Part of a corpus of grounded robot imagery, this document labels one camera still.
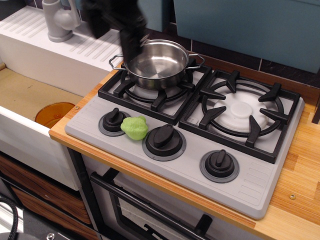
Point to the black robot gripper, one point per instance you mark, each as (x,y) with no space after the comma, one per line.
(123,14)

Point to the stainless steel pot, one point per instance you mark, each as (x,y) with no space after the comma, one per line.
(161,64)

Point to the green toy cauliflower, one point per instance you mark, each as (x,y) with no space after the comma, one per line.
(135,127)

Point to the black left stove knob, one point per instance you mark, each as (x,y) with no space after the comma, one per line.
(110,123)

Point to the black stove knob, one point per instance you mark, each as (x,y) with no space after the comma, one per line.
(219,166)
(164,143)
(110,123)

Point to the black middle stove knob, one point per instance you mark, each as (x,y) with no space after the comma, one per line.
(164,143)

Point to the grey toy stove top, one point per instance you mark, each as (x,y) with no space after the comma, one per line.
(250,193)

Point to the black right stove knob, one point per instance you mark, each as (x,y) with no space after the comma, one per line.
(219,166)

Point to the grey toy faucet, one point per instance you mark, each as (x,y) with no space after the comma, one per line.
(60,22)

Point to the white toy sink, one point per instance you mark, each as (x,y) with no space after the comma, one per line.
(36,72)

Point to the black left burner grate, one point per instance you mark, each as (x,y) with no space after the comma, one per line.
(166,105)

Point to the black burner grate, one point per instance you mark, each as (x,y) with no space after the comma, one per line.
(166,105)
(246,115)

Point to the orange plastic plate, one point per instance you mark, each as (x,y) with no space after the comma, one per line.
(53,113)

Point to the black right burner grate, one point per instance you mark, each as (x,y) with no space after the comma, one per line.
(246,115)

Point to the toy oven door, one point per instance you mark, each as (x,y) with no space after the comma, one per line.
(149,214)

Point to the wooden drawer fronts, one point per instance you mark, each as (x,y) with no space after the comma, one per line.
(47,198)

